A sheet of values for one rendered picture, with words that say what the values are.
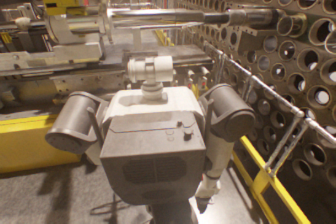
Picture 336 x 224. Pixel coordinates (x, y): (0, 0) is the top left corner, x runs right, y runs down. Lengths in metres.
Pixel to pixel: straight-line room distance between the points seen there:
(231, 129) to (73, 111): 0.41
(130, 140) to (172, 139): 0.08
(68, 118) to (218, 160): 0.48
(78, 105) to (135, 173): 0.25
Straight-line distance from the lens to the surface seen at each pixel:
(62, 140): 0.47
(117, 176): 0.37
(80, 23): 1.46
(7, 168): 2.53
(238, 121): 0.44
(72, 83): 1.96
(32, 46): 2.34
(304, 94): 2.30
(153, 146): 0.32
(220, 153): 0.59
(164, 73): 0.41
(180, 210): 0.65
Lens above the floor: 1.66
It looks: 35 degrees down
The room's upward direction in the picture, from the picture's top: straight up
